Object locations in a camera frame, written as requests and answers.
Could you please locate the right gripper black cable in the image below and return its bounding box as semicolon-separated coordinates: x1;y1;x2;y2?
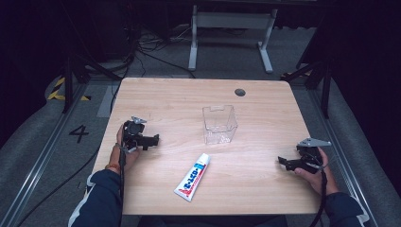
309;164;329;227

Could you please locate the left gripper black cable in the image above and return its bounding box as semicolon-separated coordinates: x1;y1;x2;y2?
114;143;137;227

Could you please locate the person's left hand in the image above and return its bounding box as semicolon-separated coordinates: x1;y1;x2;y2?
109;124;141;172

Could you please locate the grey metal table frame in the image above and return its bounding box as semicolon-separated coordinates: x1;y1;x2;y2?
187;4;279;75

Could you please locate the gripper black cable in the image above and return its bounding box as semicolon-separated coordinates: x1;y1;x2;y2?
309;164;329;227
114;143;137;227

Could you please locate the bundle of floor cables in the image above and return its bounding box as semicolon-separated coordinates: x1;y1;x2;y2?
107;25;198;112

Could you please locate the white toothpaste tube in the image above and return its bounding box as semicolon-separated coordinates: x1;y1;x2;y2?
173;152;212;202

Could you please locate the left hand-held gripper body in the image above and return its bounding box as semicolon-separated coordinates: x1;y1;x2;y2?
122;115;148;153

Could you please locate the yellow black hazard tape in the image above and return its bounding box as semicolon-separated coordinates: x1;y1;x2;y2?
46;77;93;102

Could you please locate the person's right hand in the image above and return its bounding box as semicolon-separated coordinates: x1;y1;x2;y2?
294;147;340;197

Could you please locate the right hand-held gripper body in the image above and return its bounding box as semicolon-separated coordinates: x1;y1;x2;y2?
296;137;333;174

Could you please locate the black tripod stand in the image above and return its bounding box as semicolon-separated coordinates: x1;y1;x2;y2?
61;56;124;114
283;56;335;120

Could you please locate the clear plastic container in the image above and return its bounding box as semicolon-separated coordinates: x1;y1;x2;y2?
201;104;238;146

